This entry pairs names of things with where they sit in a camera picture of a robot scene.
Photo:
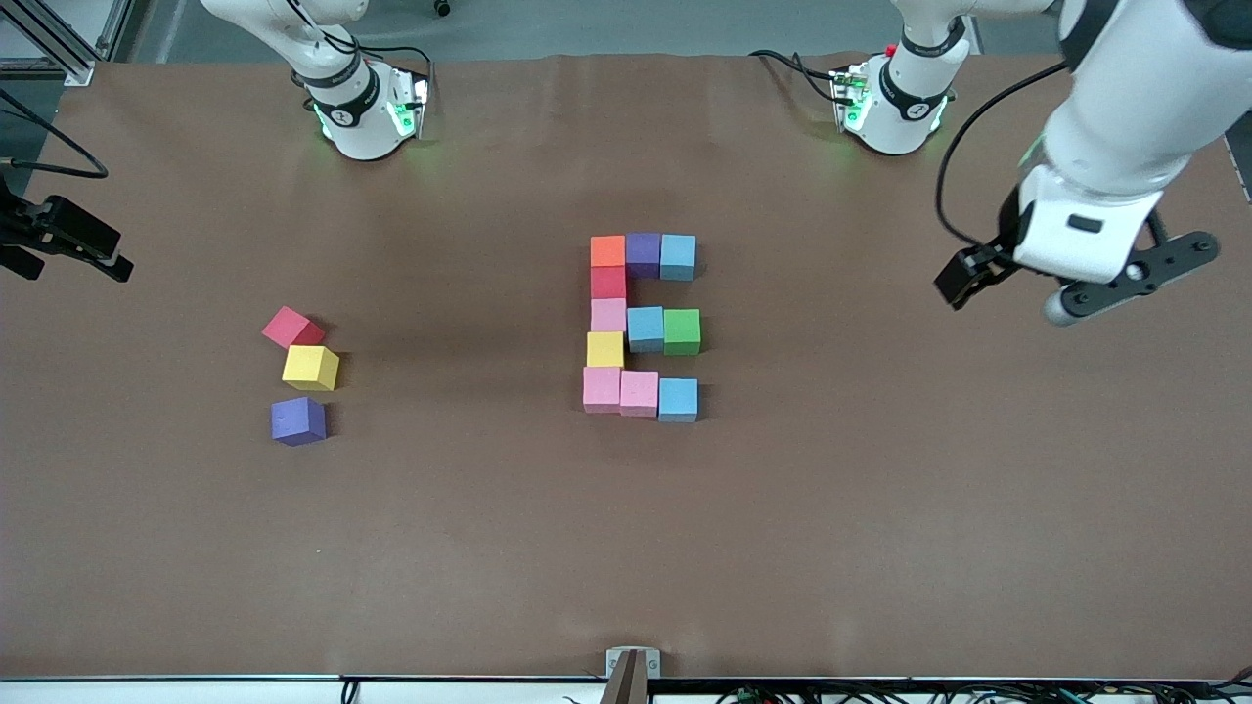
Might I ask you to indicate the yellow foam cube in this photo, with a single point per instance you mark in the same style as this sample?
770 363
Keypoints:
605 349
311 368

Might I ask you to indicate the green foam cube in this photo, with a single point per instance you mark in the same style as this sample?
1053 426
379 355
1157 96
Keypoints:
682 331

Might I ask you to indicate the orange foam cube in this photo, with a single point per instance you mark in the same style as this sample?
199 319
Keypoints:
607 250

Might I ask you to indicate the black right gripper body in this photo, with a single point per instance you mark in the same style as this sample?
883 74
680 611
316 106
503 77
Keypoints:
29 225

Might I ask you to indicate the base connector plate green light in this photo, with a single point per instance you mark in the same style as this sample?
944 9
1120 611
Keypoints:
411 106
849 98

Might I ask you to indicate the grey metal mounting bracket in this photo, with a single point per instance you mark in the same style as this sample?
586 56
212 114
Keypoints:
633 665

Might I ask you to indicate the aluminium frame profile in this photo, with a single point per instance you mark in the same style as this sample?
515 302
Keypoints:
49 70

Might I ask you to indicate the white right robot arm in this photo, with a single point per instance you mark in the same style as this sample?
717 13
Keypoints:
367 132

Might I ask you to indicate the blue foam cube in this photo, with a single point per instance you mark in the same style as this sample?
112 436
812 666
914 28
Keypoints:
678 256
646 329
678 399

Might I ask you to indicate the rose red foam cube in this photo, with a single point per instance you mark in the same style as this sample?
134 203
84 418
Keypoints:
291 328

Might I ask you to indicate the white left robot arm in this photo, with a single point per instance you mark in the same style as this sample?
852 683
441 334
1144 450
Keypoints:
895 127

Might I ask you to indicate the purple foam cube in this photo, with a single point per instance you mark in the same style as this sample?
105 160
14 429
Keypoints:
297 420
643 254

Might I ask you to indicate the pale pink foam cube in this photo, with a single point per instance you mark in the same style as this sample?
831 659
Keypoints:
640 392

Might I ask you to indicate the white table edge rail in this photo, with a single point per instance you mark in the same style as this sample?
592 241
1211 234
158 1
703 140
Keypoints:
176 692

